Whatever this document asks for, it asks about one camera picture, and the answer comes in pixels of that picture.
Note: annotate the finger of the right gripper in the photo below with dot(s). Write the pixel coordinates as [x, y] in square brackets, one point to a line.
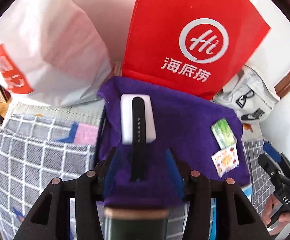
[279, 172]
[279, 158]

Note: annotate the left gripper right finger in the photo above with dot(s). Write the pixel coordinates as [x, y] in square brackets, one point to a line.
[217, 209]

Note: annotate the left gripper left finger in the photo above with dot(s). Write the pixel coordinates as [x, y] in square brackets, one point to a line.
[49, 218]

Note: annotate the fruit print wipe sachet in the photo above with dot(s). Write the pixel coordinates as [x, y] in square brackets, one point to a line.
[225, 160]

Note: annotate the green pocket tissue pack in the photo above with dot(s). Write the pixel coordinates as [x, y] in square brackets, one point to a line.
[223, 134]

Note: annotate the white sponge block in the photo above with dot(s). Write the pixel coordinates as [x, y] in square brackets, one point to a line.
[137, 119]

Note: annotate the person's right hand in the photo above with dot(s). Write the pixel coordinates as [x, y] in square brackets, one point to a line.
[284, 219]

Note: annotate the blue tissue pack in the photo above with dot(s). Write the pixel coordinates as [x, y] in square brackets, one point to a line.
[247, 190]

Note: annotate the grey Nike waist bag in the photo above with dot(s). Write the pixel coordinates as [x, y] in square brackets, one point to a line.
[249, 95]

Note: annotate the purple towel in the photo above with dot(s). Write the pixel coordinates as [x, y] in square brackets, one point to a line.
[182, 122]

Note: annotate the dark green tin box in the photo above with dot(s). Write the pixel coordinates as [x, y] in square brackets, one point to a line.
[135, 224]

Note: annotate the grey checkered cloth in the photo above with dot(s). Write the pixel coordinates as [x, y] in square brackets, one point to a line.
[33, 151]

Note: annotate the patterned bed sheet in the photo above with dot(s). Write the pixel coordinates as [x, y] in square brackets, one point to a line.
[87, 113]

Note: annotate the red paper shopping bag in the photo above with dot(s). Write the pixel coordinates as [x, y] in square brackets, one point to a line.
[195, 46]

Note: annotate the white Miniso plastic bag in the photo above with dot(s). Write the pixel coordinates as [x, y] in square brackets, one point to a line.
[51, 54]

